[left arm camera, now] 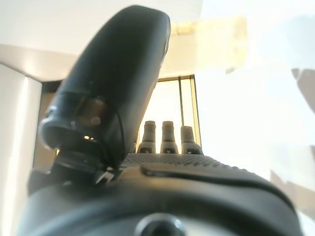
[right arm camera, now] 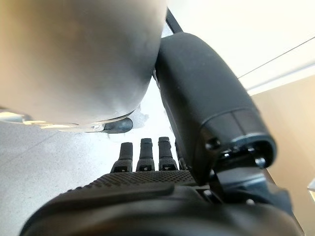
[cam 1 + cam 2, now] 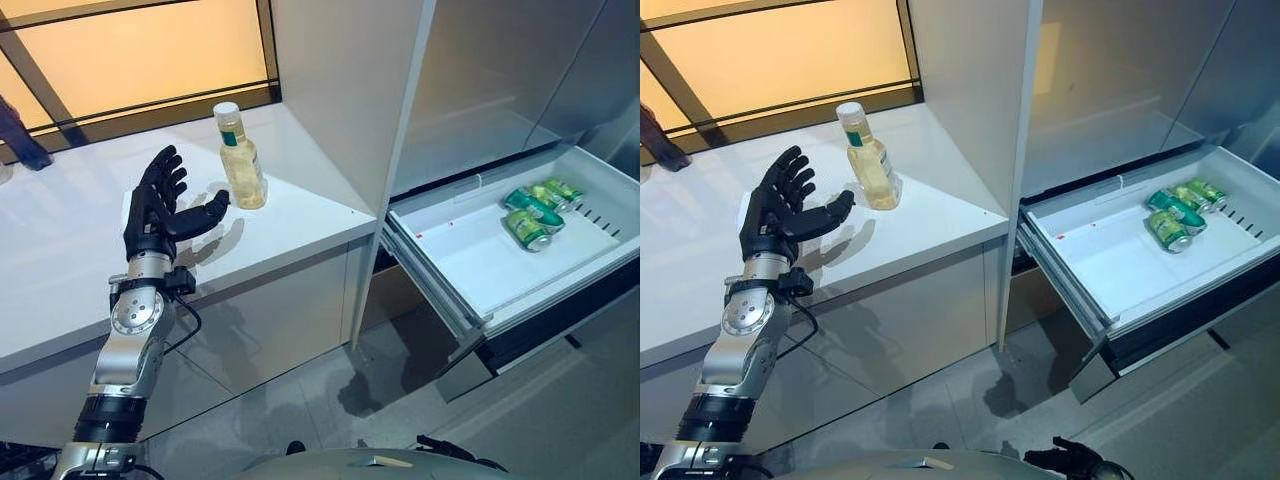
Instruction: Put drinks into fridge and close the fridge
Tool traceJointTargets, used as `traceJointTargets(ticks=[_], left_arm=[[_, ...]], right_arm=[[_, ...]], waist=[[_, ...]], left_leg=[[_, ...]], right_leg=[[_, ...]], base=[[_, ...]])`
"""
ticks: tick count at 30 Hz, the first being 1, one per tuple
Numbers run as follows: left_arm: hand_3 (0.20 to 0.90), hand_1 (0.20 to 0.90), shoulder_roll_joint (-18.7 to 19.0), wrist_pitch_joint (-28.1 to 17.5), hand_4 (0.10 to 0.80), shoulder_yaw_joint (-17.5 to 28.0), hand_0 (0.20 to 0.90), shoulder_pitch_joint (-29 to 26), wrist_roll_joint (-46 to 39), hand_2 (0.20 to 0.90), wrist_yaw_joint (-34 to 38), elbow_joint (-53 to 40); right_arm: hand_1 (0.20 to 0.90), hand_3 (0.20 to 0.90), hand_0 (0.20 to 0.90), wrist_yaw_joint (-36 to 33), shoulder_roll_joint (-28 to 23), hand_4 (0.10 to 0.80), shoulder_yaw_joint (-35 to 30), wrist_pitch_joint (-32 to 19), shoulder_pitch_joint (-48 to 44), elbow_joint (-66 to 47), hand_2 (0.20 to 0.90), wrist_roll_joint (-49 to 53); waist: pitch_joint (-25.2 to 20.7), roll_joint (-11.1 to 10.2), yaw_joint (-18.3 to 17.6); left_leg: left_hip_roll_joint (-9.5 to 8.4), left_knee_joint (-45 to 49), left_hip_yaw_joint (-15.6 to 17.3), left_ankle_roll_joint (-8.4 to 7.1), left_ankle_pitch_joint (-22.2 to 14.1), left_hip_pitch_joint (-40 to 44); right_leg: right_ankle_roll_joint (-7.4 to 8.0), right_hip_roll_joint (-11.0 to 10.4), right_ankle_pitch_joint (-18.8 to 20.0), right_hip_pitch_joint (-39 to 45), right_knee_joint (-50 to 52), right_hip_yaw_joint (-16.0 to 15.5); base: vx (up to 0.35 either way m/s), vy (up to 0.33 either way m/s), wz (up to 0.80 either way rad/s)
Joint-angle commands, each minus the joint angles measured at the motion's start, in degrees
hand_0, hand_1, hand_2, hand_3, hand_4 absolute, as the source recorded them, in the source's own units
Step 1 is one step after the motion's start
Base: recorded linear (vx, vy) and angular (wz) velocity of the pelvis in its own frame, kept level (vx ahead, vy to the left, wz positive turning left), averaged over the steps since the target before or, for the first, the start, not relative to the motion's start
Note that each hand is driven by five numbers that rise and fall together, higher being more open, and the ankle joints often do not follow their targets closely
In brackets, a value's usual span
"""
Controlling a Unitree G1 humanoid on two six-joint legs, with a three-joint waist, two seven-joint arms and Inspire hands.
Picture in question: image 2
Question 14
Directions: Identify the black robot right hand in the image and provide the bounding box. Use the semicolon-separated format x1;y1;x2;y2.
19;31;305;236

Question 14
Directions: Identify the stainless steel fridge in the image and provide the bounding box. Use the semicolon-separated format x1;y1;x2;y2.
251;75;315;236

